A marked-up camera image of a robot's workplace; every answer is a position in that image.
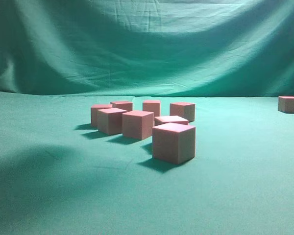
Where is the green backdrop cloth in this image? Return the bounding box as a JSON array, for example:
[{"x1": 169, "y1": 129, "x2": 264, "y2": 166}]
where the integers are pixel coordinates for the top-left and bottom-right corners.
[{"x1": 0, "y1": 0, "x2": 294, "y2": 97}]

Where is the pink cube column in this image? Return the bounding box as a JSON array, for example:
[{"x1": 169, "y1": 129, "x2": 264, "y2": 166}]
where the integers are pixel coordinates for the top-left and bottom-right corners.
[
  {"x1": 110, "y1": 100, "x2": 133, "y2": 112},
  {"x1": 152, "y1": 122, "x2": 196, "y2": 165},
  {"x1": 278, "y1": 96, "x2": 294, "y2": 114},
  {"x1": 154, "y1": 116, "x2": 189, "y2": 126},
  {"x1": 143, "y1": 100, "x2": 161, "y2": 117},
  {"x1": 90, "y1": 104, "x2": 113, "y2": 128},
  {"x1": 122, "y1": 110, "x2": 154, "y2": 140},
  {"x1": 97, "y1": 108, "x2": 127, "y2": 135},
  {"x1": 170, "y1": 102, "x2": 196, "y2": 122}
]

